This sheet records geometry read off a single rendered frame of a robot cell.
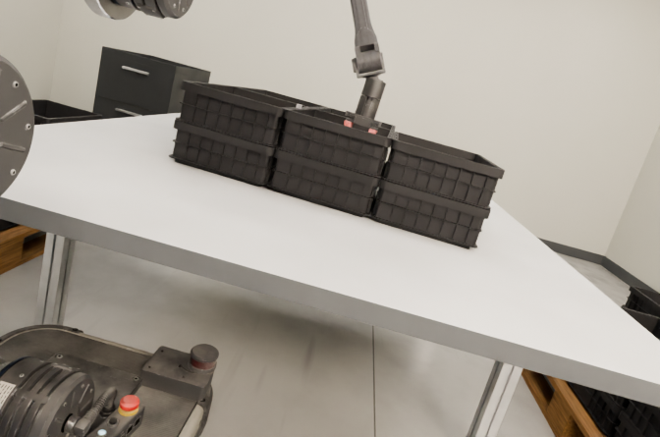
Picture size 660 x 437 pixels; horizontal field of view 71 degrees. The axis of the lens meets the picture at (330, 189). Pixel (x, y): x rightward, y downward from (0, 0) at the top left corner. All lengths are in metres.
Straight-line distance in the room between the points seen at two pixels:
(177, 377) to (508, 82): 4.24
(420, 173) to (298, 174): 0.33
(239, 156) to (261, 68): 3.56
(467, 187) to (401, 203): 0.18
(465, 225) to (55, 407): 0.97
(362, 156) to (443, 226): 0.28
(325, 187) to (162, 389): 0.64
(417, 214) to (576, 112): 3.97
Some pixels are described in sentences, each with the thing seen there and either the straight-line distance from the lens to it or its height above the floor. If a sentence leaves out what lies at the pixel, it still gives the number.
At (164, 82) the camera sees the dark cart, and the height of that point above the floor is 0.79.
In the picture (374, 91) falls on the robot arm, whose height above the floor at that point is 1.04.
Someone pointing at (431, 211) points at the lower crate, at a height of 0.77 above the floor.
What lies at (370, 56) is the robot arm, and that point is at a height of 1.12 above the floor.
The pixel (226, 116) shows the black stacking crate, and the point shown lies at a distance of 1.31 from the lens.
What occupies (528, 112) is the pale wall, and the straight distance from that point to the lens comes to 4.97.
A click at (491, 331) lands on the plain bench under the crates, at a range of 0.85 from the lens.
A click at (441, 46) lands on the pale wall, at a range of 4.79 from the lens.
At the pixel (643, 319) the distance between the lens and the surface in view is 2.28.
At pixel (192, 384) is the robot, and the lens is 1.21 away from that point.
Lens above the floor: 1.02
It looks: 12 degrees down
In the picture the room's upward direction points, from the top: 15 degrees clockwise
